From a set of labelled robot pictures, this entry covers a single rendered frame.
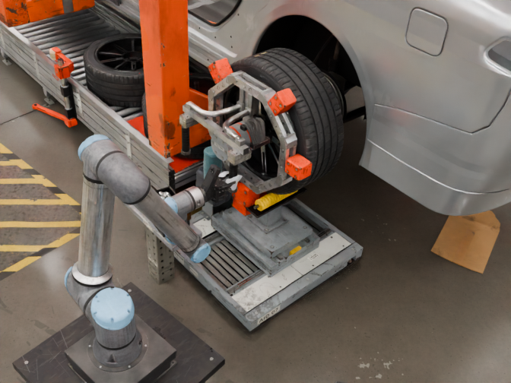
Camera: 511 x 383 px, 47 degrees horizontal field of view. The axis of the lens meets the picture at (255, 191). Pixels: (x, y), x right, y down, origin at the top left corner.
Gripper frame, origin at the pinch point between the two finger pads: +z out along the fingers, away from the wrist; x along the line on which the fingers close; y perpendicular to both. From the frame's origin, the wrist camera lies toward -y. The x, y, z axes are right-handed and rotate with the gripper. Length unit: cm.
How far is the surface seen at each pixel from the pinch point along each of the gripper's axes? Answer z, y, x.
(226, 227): 21, 66, -31
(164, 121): 5, 8, -61
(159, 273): -22, 75, -31
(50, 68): 12, 46, -213
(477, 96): 57, -50, 65
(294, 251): 37, 65, 6
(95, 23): 83, 57, -282
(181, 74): 15, -15, -61
